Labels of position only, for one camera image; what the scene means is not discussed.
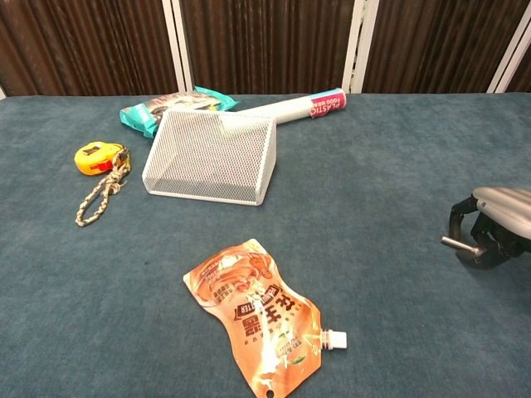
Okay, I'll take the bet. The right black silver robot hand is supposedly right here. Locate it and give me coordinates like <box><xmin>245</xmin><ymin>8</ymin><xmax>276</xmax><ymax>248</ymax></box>
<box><xmin>447</xmin><ymin>186</ymin><xmax>531</xmax><ymax>270</ymax></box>

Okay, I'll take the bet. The small silver bolt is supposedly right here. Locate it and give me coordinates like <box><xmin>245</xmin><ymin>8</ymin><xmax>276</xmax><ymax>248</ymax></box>
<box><xmin>440</xmin><ymin>235</ymin><xmax>487</xmax><ymax>259</ymax></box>

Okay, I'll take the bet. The blue felt table mat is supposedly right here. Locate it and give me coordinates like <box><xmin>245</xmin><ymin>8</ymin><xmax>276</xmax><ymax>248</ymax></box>
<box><xmin>0</xmin><ymin>93</ymin><xmax>531</xmax><ymax>398</ymax></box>

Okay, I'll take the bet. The brown screen panel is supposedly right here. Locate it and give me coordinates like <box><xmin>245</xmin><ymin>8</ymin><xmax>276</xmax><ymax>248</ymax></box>
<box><xmin>506</xmin><ymin>45</ymin><xmax>531</xmax><ymax>94</ymax></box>
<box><xmin>0</xmin><ymin>0</ymin><xmax>179</xmax><ymax>97</ymax></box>
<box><xmin>362</xmin><ymin>0</ymin><xmax>522</xmax><ymax>95</ymax></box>
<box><xmin>178</xmin><ymin>0</ymin><xmax>357</xmax><ymax>95</ymax></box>

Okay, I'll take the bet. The white plastic wrap roll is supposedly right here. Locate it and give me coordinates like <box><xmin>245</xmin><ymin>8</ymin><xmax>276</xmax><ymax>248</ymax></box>
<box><xmin>234</xmin><ymin>87</ymin><xmax>348</xmax><ymax>126</ymax></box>

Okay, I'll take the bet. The orange spout pouch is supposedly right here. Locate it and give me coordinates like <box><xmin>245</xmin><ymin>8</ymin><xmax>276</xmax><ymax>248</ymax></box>
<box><xmin>183</xmin><ymin>238</ymin><xmax>348</xmax><ymax>398</ymax></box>

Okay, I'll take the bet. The teal snack bag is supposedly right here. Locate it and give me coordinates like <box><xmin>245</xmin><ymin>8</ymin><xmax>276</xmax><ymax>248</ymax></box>
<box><xmin>119</xmin><ymin>85</ymin><xmax>240</xmax><ymax>139</ymax></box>

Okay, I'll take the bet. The yellow tape measure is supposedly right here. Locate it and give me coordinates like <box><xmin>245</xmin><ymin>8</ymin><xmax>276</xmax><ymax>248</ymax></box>
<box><xmin>74</xmin><ymin>141</ymin><xmax>125</xmax><ymax>177</ymax></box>

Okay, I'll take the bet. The white wire mesh basket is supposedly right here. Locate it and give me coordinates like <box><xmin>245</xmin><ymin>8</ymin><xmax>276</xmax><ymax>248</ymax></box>
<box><xmin>141</xmin><ymin>108</ymin><xmax>278</xmax><ymax>207</ymax></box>

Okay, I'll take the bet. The braided rope lanyard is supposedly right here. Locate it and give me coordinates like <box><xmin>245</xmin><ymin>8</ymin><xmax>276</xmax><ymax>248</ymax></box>
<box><xmin>75</xmin><ymin>148</ymin><xmax>132</xmax><ymax>228</ymax></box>

